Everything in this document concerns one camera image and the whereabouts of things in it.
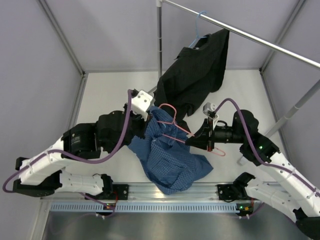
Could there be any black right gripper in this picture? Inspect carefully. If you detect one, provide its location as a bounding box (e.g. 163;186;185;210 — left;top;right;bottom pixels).
185;117;246;153

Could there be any blue checked shirt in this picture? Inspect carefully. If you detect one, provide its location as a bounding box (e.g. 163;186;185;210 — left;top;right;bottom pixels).
128;106;213;195

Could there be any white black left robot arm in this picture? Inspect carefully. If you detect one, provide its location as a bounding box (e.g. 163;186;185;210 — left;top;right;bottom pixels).
12;110;151;200

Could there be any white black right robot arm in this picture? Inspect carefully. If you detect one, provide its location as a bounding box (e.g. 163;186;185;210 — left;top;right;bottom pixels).
186;110;320;240

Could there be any black pinstriped shirt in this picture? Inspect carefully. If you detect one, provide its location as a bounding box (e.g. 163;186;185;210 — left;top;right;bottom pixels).
154;29;230;130

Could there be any white left rack foot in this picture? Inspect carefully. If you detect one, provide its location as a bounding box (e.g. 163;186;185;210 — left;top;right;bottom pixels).
148;86;157;94

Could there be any silver clothes rack top bar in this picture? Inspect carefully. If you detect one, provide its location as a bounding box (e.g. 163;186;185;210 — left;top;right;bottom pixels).
162;0;320;69

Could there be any silver right rack pole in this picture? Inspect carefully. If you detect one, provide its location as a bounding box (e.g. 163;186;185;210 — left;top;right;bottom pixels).
265;80;320;138

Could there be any silver rack pole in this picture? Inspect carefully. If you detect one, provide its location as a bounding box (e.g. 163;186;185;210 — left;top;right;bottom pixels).
265;80;320;138
156;0;163;78

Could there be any silver left rack pole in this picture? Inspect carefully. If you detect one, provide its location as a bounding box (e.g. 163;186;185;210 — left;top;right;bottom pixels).
156;0;163;78

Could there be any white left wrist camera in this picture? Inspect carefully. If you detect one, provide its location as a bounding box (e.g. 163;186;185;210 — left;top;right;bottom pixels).
131;89;155;122

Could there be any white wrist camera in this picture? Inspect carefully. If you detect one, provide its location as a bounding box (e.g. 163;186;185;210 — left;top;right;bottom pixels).
202;102;219;130
131;89;155;122

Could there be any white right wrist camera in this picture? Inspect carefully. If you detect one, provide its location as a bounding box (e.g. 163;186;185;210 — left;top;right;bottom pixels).
202;102;219;130

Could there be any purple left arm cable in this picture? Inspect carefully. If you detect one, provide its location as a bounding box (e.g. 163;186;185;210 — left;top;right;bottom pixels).
2;89;137;218

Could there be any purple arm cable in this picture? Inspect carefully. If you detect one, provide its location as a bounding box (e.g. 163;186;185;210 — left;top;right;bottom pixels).
2;89;137;218
214;97;320;218

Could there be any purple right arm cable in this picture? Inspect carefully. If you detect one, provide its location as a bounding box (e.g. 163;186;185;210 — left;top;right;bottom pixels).
214;97;320;218

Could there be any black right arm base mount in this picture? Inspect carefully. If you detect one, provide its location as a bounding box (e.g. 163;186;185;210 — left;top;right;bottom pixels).
217;184;248;203

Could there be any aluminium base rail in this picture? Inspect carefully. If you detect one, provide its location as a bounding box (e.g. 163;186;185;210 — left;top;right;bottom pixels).
39;182;313;201

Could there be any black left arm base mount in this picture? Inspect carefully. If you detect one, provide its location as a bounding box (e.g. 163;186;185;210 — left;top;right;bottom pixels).
85;184;129;201

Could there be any blue wire hanger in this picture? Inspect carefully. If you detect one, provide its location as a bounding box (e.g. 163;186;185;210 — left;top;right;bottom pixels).
188;11;207;48

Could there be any grey slotted cable duct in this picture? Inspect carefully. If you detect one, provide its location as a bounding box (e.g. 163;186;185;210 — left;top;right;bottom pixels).
50;201;252;214

